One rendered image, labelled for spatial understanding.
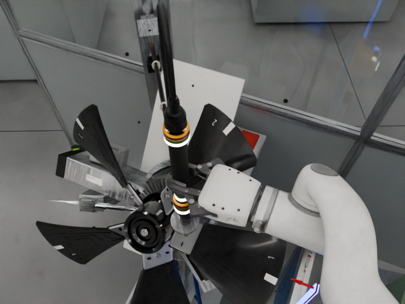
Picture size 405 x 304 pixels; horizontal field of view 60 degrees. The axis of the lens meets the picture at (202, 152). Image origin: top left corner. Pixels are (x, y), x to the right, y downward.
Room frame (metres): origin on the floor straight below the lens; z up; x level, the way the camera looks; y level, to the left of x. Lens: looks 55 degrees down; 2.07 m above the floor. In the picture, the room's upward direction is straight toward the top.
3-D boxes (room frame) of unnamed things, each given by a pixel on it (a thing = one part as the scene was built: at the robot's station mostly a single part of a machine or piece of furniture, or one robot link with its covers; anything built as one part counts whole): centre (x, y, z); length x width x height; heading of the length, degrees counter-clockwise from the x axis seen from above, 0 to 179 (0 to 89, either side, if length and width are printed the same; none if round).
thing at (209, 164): (0.39, 0.02, 1.48); 0.07 x 0.03 x 0.03; 67
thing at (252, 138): (0.93, -0.20, 0.87); 0.08 x 0.08 x 0.02; 65
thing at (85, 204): (0.51, 0.36, 1.08); 0.07 x 0.04 x 0.06; 77
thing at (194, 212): (0.30, -0.01, 1.48); 0.08 x 0.06 x 0.01; 127
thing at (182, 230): (0.37, 0.05, 1.32); 0.09 x 0.07 x 0.10; 12
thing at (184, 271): (0.38, 0.07, 0.91); 0.12 x 0.08 x 0.12; 157
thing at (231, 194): (0.32, -0.06, 1.48); 0.11 x 0.10 x 0.07; 67
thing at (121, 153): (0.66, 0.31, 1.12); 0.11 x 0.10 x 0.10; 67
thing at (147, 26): (0.97, 0.17, 1.36); 0.10 x 0.07 x 0.08; 12
